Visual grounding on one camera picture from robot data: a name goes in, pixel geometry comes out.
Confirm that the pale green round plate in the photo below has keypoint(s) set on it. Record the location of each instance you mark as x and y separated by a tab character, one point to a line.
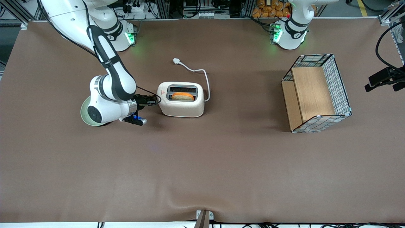
83	114

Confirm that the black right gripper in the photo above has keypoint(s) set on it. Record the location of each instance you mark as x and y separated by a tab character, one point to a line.
142	101

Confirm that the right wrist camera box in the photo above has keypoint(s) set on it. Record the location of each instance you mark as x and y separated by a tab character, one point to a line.
136	120

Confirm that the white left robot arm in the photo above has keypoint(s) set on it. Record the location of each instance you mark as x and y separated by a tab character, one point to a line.
291	39

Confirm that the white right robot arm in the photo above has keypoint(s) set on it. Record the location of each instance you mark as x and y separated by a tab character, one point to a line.
107	110

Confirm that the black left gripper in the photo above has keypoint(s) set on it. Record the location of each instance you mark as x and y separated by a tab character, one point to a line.
381	77

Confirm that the wooden step shelf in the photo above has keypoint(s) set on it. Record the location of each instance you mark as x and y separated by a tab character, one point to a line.
311	91

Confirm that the toast bread slice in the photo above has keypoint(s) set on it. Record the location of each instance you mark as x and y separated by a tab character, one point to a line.
183	96

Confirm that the white power strip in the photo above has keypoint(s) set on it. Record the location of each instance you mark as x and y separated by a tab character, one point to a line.
135	8

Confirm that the white connector strip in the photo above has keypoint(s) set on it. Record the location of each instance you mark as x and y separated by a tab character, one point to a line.
213	15

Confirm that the white two-slot toaster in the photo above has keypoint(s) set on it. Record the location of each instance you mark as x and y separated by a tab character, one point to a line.
180	109

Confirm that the aluminium frame profile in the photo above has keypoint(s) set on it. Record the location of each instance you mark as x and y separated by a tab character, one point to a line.
19	9
392	12

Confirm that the pile of orange buns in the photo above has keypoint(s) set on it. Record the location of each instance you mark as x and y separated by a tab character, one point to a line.
265	8

